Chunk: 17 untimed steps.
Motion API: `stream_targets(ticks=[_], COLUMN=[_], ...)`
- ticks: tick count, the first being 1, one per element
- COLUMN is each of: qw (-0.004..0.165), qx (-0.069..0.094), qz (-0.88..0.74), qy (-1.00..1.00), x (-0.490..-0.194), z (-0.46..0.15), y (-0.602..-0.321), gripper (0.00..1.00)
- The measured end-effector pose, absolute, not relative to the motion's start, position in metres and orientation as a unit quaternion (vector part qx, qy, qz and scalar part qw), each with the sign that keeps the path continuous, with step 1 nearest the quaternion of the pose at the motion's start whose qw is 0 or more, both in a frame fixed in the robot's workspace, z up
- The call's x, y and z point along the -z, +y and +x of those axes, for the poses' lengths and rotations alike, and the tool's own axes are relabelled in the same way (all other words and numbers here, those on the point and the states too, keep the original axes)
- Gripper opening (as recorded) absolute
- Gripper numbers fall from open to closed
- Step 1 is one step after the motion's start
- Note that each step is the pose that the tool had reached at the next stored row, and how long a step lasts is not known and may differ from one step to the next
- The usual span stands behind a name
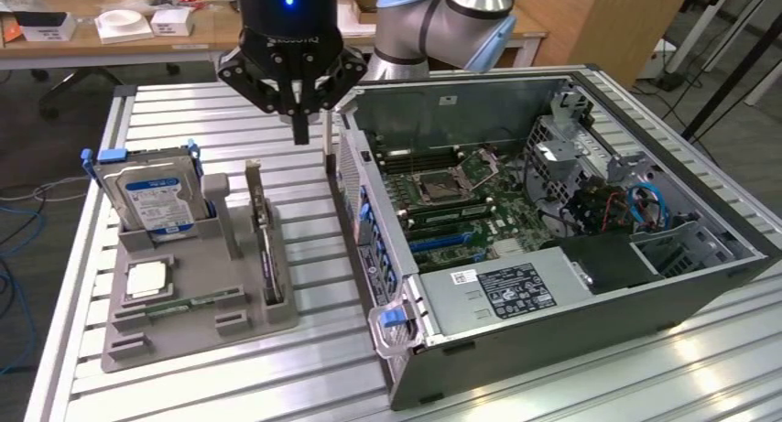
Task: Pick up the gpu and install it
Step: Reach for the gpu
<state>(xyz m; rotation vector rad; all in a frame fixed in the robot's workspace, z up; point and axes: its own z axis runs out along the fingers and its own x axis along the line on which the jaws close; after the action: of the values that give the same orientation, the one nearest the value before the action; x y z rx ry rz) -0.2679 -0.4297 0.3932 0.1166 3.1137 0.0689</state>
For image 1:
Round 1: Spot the red wire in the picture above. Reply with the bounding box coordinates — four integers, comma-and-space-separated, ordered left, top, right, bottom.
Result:
600, 190, 630, 232

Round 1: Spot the wooden cabinet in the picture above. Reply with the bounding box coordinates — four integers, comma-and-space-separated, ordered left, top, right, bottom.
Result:
512, 0, 699, 81

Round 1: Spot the metal disk bay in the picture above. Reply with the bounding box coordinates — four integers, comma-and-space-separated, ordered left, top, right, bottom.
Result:
629, 218, 745, 279

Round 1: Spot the silver CPU chip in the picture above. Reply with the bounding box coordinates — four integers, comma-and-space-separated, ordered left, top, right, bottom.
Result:
124, 261, 169, 299

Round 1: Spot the white round part on base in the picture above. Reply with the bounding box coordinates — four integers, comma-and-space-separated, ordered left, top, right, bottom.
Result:
95, 8, 156, 45

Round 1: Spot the grey power supply unit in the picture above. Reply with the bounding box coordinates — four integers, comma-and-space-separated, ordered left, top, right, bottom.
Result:
418, 247, 596, 339

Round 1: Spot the black office chair base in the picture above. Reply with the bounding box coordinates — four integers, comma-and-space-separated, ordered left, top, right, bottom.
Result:
29, 63, 181, 119

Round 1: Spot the green RAM stick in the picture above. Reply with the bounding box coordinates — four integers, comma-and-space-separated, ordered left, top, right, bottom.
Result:
144, 290, 239, 316

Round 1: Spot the blue case latch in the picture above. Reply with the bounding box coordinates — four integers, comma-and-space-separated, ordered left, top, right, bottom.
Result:
378, 302, 408, 328

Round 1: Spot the CPU socket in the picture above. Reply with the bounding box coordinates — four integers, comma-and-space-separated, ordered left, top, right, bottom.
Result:
410, 168, 471, 206

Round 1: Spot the long wooden desk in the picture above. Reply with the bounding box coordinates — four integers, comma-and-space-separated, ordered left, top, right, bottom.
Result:
0, 0, 550, 82

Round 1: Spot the blue wire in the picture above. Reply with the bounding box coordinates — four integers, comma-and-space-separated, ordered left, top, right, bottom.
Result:
629, 182, 674, 233

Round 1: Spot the white desk frame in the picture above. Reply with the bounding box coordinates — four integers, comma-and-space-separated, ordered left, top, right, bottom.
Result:
662, 0, 782, 108

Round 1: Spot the stack of white papers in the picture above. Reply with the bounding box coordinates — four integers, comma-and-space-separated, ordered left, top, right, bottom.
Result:
336, 7, 378, 39

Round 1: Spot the RAM stick with white label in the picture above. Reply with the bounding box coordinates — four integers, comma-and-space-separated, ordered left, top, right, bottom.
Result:
399, 203, 495, 227

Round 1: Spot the grey plastic parts rack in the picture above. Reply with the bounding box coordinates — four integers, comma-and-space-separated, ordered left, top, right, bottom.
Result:
100, 172, 302, 373

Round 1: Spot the blue floor cable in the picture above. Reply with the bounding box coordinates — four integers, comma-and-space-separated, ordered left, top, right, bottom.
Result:
0, 205, 48, 375

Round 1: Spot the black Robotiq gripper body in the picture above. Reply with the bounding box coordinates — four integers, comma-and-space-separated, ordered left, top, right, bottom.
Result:
235, 0, 344, 92

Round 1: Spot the open metal socket cover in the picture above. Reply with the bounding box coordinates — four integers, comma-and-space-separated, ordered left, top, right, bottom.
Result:
455, 146, 508, 189

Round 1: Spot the graphics card with metal bracket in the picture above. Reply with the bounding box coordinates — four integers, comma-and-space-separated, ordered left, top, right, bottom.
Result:
243, 158, 287, 305

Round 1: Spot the blue card retainer strip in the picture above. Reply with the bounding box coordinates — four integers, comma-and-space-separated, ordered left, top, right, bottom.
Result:
356, 183, 402, 300

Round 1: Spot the black slanted stand pole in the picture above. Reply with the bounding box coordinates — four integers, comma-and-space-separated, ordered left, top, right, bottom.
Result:
679, 5, 782, 142

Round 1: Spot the hard disk in blue carrier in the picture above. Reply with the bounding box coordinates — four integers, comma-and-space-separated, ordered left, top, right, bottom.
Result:
80, 138, 213, 239

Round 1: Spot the blue expansion slot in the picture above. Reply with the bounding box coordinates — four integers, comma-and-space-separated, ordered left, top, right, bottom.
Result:
407, 232, 484, 254

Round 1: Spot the white floor cable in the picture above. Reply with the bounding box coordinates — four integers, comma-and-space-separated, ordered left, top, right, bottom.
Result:
0, 176, 91, 204

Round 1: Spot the perforated metal drive cage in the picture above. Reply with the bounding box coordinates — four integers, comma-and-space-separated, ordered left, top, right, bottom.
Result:
528, 114, 612, 204

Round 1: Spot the small white cardboard box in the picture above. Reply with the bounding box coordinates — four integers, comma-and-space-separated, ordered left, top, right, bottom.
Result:
149, 7, 196, 38

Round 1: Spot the green motherboard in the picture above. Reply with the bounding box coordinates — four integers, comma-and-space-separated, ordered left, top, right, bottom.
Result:
371, 142, 564, 275

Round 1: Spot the white box with black lid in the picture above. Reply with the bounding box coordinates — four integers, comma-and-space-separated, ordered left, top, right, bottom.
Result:
12, 10, 79, 43

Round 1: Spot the black floor power adapter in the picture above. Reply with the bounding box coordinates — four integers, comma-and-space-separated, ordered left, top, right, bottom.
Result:
655, 71, 689, 92

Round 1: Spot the open dark grey PC case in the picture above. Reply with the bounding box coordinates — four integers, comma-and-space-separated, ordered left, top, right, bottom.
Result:
322, 63, 782, 412

